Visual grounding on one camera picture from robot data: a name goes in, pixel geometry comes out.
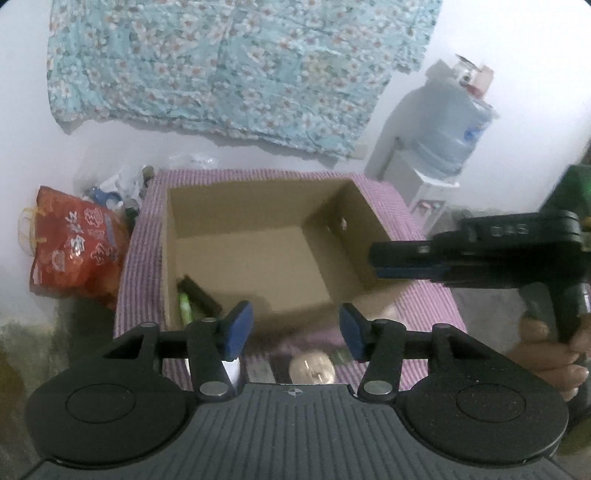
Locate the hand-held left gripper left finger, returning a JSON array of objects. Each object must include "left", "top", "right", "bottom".
[{"left": 102, "top": 301, "right": 254, "bottom": 402}]

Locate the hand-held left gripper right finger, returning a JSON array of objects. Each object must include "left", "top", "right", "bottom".
[{"left": 338, "top": 302, "right": 495, "bottom": 402}]

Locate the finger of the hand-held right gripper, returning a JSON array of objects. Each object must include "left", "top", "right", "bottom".
[
  {"left": 375, "top": 264, "right": 446, "bottom": 280},
  {"left": 369, "top": 239, "right": 435, "bottom": 268}
]

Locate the gold lid jar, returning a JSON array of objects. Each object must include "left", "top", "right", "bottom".
[{"left": 288, "top": 350, "right": 335, "bottom": 385}]

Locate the brown cardboard box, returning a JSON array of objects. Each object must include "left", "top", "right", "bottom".
[{"left": 159, "top": 178, "right": 428, "bottom": 335}]

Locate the person's right hand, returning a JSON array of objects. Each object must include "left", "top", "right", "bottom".
[{"left": 505, "top": 314, "right": 589, "bottom": 402}]

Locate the black tube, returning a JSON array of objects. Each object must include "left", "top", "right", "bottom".
[{"left": 180, "top": 275, "right": 222, "bottom": 315}]

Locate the small green tube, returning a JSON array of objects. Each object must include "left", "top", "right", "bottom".
[{"left": 178, "top": 291, "right": 195, "bottom": 326}]

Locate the white water dispenser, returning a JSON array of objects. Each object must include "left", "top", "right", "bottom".
[{"left": 390, "top": 148, "right": 462, "bottom": 236}]

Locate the purple checked tablecloth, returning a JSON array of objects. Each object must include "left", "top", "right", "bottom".
[{"left": 113, "top": 167, "right": 467, "bottom": 393}]

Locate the blue water jug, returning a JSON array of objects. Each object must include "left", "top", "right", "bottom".
[{"left": 409, "top": 60, "right": 497, "bottom": 178}]

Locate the small pink bottle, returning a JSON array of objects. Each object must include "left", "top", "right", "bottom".
[{"left": 468, "top": 65, "right": 492, "bottom": 97}]

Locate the red printed bag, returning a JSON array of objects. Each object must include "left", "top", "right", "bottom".
[{"left": 18, "top": 185, "right": 132, "bottom": 310}]

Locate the small clear jar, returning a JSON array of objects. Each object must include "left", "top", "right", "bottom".
[{"left": 454, "top": 54, "right": 476, "bottom": 86}]

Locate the floral teal wall cloth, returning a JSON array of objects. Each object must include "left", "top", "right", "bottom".
[{"left": 46, "top": 0, "right": 444, "bottom": 160}]

